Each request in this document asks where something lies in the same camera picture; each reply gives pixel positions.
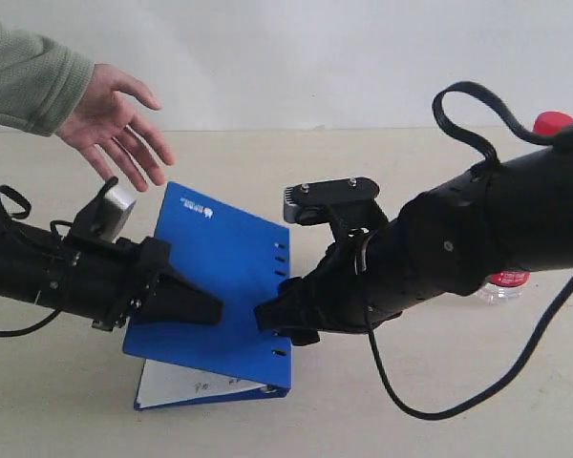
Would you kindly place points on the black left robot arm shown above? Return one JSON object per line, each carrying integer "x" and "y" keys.
{"x": 83, "y": 267}

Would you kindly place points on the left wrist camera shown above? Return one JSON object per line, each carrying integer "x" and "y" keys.
{"x": 104, "y": 216}

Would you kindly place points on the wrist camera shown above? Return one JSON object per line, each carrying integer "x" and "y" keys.
{"x": 348, "y": 205}
{"x": 104, "y": 216}

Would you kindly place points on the person's open hand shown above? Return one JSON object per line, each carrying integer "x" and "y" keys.
{"x": 104, "y": 126}

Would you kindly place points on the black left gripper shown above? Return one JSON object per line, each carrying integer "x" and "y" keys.
{"x": 140, "y": 286}

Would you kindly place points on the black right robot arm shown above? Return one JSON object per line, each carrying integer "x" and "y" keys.
{"x": 515, "y": 215}

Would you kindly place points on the green sleeved forearm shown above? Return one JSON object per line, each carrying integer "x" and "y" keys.
{"x": 41, "y": 81}

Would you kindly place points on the blue ring binder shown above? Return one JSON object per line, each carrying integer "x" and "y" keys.
{"x": 240, "y": 258}

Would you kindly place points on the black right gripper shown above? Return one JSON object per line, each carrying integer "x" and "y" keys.
{"x": 331, "y": 298}

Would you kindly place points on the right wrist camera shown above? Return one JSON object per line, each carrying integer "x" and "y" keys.
{"x": 348, "y": 205}

